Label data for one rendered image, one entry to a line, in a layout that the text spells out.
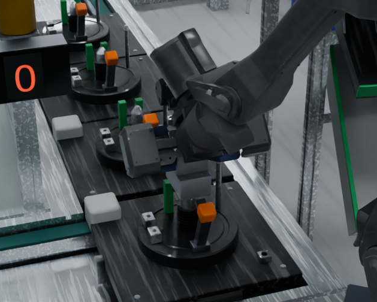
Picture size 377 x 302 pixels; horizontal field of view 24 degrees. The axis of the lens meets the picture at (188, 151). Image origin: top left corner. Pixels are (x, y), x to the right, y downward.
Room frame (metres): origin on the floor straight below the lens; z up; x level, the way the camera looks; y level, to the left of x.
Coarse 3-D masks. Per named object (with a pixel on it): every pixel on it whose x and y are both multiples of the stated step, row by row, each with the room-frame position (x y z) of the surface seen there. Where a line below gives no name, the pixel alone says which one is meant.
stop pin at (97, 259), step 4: (96, 256) 0.95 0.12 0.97; (100, 256) 0.95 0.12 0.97; (96, 260) 0.94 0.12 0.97; (100, 260) 0.94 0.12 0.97; (96, 264) 0.94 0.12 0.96; (100, 264) 0.94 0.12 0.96; (104, 264) 0.94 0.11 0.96; (96, 268) 0.94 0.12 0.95; (100, 268) 0.94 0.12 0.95; (104, 268) 0.94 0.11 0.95; (96, 272) 0.94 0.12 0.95; (100, 272) 0.94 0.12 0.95; (104, 272) 0.94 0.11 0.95; (96, 276) 0.94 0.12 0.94; (100, 276) 0.94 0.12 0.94; (104, 276) 0.94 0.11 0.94; (96, 280) 0.94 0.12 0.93; (100, 280) 0.94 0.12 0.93; (104, 280) 0.94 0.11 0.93
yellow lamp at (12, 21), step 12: (0, 0) 1.02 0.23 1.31; (12, 0) 1.01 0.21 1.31; (24, 0) 1.02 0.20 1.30; (0, 12) 1.02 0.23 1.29; (12, 12) 1.01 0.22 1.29; (24, 12) 1.02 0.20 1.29; (0, 24) 1.02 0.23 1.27; (12, 24) 1.01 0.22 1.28; (24, 24) 1.02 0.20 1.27; (36, 24) 1.04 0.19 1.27
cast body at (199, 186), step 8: (176, 160) 0.96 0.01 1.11; (176, 168) 0.96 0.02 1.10; (184, 168) 0.96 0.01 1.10; (192, 168) 0.97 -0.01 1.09; (200, 168) 0.97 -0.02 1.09; (168, 176) 0.99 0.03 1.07; (176, 176) 0.96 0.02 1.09; (184, 176) 0.96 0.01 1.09; (192, 176) 0.96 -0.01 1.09; (200, 176) 0.96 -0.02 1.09; (208, 176) 0.96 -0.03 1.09; (176, 184) 0.96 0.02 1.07; (184, 184) 0.95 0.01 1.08; (192, 184) 0.95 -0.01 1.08; (200, 184) 0.96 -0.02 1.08; (208, 184) 0.96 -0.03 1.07; (176, 192) 0.96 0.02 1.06; (184, 192) 0.95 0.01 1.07; (192, 192) 0.95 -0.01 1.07; (200, 192) 0.96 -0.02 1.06; (208, 192) 0.96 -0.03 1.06
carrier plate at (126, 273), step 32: (224, 192) 1.10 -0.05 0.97; (96, 224) 1.02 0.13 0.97; (128, 224) 1.02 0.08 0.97; (256, 224) 1.02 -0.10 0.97; (128, 256) 0.94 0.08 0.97; (256, 256) 0.94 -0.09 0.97; (288, 256) 0.94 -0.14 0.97; (128, 288) 0.88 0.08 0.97; (160, 288) 0.88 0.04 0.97; (192, 288) 0.88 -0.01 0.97; (224, 288) 0.88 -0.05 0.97; (256, 288) 0.89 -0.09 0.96
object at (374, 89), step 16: (352, 16) 1.11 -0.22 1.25; (336, 32) 1.08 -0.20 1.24; (352, 32) 1.08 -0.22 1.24; (368, 32) 1.08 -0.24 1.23; (352, 48) 1.06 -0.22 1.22; (368, 48) 1.06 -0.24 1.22; (352, 64) 1.01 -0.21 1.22; (368, 64) 1.03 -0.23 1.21; (352, 80) 1.00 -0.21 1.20; (368, 80) 1.01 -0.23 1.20; (368, 96) 0.98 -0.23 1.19
